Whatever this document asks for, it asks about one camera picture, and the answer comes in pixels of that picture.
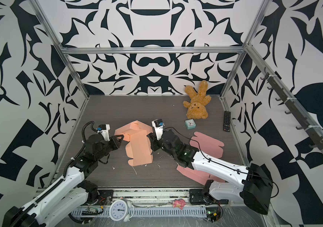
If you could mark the small teal alarm clock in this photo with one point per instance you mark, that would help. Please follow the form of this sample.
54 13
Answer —
190 124

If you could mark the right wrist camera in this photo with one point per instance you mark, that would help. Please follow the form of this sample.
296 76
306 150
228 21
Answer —
158 126

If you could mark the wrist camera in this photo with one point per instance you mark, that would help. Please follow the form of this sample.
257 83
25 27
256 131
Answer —
103 129
158 126

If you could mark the orange cardboard box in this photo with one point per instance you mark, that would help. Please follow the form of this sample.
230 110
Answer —
138 148

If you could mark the left green circuit board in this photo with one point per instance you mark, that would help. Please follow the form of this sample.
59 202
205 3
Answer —
91 211

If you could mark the white slotted cable duct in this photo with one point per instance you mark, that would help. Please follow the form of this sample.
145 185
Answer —
196 212

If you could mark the black remote control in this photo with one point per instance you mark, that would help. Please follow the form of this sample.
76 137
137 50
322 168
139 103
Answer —
227 121

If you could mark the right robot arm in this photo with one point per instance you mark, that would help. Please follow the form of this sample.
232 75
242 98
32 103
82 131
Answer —
250 184

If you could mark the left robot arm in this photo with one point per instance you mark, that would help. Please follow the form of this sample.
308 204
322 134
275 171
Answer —
71 189

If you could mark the brown teddy bear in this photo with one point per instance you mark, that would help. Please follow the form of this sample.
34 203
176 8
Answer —
196 107

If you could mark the green circuit board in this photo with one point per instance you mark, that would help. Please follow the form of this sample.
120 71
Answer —
213 214
91 211

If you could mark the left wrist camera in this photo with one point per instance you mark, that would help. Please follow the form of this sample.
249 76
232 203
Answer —
103 129

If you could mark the small pink toy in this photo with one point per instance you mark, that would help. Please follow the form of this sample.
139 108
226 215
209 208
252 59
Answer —
179 203

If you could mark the black wall hook rail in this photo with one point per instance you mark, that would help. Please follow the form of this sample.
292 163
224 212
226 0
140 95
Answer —
307 124

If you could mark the white round alarm clock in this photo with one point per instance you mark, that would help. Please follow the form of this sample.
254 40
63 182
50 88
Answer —
121 210

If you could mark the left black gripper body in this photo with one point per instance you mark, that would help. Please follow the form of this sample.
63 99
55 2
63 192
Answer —
106 147

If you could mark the right green circuit board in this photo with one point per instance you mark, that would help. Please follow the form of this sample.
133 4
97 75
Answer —
213 214

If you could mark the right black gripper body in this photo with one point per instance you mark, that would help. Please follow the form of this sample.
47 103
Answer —
164 146

